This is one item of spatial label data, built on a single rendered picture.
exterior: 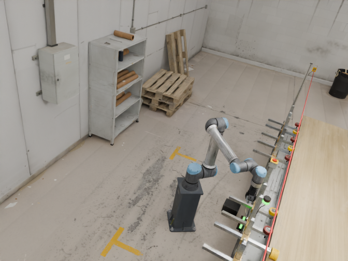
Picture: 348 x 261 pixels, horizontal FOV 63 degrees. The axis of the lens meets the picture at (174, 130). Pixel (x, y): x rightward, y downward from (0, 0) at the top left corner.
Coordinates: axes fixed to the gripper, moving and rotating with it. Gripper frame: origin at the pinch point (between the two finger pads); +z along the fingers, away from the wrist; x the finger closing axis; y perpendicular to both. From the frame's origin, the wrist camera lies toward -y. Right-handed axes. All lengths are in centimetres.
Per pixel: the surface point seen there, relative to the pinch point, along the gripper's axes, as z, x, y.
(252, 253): 39.0, -20.3, -13.8
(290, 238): 10.9, -41.7, -6.0
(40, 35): -77, 257, 16
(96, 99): 29, 252, 100
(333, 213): 11, -75, 50
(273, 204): 39, -25, 59
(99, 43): -54, 251, 103
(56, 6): -103, 260, 43
